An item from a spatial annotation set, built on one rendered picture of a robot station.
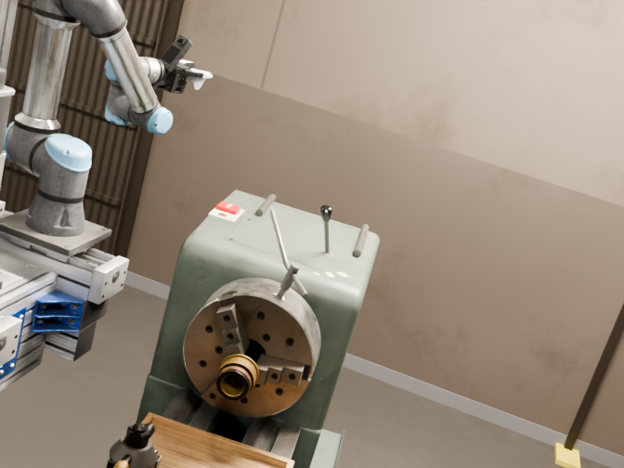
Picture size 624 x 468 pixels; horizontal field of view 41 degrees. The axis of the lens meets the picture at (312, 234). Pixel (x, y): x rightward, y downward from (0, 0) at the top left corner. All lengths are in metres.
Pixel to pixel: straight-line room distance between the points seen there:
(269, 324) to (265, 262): 0.22
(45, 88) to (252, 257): 0.68
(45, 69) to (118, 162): 2.52
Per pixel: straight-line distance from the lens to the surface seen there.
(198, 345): 2.02
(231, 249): 2.14
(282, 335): 1.96
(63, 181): 2.20
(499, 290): 4.38
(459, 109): 4.23
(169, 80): 2.57
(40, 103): 2.27
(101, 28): 2.15
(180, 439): 2.01
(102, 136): 4.76
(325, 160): 4.36
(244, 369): 1.88
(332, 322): 2.10
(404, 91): 4.25
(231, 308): 1.92
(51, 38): 2.24
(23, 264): 2.27
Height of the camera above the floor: 1.97
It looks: 17 degrees down
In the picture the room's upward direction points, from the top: 16 degrees clockwise
